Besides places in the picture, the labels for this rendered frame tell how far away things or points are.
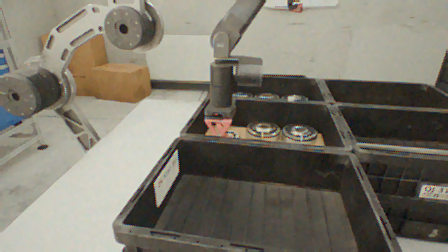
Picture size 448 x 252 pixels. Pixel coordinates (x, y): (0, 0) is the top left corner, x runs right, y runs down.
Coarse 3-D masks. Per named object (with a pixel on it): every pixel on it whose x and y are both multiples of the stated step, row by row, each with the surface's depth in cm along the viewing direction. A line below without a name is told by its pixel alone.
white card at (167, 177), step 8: (176, 152) 61; (176, 160) 62; (168, 168) 57; (176, 168) 62; (160, 176) 53; (168, 176) 57; (176, 176) 62; (160, 184) 53; (168, 184) 58; (160, 192) 54; (160, 200) 54
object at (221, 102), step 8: (216, 88) 66; (224, 88) 66; (232, 88) 68; (216, 96) 67; (224, 96) 67; (208, 104) 70; (216, 104) 68; (224, 104) 67; (232, 104) 70; (208, 112) 66; (216, 112) 66; (224, 112) 66
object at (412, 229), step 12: (384, 204) 63; (396, 204) 62; (408, 204) 62; (420, 204) 61; (432, 204) 60; (444, 204) 60; (396, 216) 65; (408, 216) 64; (420, 216) 64; (432, 216) 63; (444, 216) 62; (396, 228) 66; (408, 228) 65; (420, 228) 64; (432, 228) 64; (444, 228) 63; (432, 240) 64; (444, 240) 64
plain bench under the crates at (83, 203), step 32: (128, 128) 122; (160, 128) 122; (96, 160) 98; (128, 160) 98; (64, 192) 82; (96, 192) 82; (128, 192) 82; (32, 224) 71; (64, 224) 71; (96, 224) 71
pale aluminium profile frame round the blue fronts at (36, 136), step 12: (0, 0) 197; (0, 12) 198; (0, 24) 201; (12, 48) 209; (12, 60) 212; (24, 120) 227; (36, 120) 236; (0, 132) 244; (12, 132) 212; (24, 132) 243; (36, 132) 239; (24, 144) 224; (0, 156) 207; (12, 156) 213
